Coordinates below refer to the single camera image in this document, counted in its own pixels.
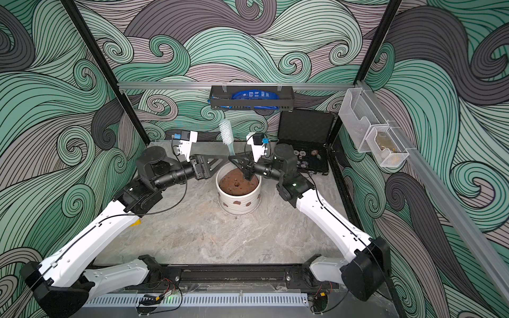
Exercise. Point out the small electronics board left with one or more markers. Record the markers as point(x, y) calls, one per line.
point(149, 304)

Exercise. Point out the open black tool case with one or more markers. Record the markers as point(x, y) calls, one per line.
point(307, 131)

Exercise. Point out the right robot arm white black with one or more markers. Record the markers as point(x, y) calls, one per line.
point(367, 259)

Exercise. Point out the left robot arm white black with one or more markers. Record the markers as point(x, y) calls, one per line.
point(62, 283)

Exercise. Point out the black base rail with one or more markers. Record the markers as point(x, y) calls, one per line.
point(234, 274)

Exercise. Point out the white ceramic pot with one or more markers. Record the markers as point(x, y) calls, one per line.
point(237, 205)

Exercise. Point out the black corner frame post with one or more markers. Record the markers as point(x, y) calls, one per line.
point(89, 40)
point(363, 26)

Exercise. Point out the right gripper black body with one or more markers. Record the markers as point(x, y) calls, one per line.
point(252, 172)

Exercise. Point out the clear plastic wall bin large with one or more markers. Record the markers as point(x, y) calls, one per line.
point(359, 117)

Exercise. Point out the black wall tray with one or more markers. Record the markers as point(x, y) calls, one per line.
point(220, 99)

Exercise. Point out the brown mud lump in pot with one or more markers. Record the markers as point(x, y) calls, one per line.
point(234, 184)

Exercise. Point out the small electronics board right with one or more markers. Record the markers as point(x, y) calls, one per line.
point(319, 302)

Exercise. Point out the clear plastic wall bin small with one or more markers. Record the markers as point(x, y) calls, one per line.
point(385, 148)

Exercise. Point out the aluminium rail back wall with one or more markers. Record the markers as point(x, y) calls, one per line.
point(207, 85)

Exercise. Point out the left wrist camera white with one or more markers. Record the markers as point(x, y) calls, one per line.
point(186, 139)

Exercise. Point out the blue item in tray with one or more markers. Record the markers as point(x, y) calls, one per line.
point(254, 95)

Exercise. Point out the white slotted cable duct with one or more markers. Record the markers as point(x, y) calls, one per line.
point(207, 300)

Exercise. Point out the black corner frame post left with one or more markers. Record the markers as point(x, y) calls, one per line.
point(89, 40)

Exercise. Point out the black corner frame post right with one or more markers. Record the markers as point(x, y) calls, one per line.
point(363, 26)

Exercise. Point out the aluminium rail right wall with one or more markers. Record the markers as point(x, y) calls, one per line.
point(492, 263)

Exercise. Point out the small electronics board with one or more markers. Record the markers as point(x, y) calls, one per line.
point(149, 304)
point(319, 302)

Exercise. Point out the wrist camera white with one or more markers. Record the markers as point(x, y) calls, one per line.
point(259, 144)
point(186, 139)

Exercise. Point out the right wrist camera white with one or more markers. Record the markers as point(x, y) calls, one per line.
point(259, 144)

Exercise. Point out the green scrub brush white bristles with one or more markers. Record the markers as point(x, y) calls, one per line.
point(227, 135)

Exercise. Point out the aluminium rail wall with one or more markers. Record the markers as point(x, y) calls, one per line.
point(207, 85)
point(492, 263)

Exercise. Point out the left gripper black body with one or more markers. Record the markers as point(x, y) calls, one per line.
point(199, 174)

